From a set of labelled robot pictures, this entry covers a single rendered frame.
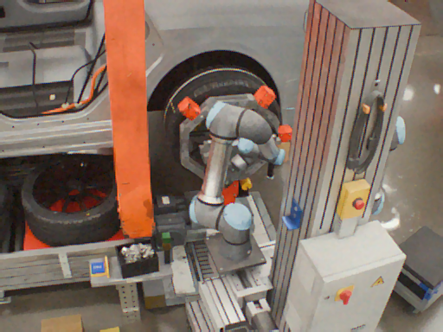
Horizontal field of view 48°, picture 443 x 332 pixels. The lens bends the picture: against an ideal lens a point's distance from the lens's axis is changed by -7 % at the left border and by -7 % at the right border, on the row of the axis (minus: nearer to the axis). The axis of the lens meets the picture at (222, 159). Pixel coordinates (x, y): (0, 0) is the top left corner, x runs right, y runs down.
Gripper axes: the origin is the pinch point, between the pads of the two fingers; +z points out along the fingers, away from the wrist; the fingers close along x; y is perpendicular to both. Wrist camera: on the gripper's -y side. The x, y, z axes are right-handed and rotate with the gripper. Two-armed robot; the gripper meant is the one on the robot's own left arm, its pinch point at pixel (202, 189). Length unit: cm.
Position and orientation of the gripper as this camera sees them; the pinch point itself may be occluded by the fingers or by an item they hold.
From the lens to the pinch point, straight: 264.4
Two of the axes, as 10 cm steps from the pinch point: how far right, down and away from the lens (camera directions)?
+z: -7.5, 6.6, 0.1
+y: 6.5, 7.4, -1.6
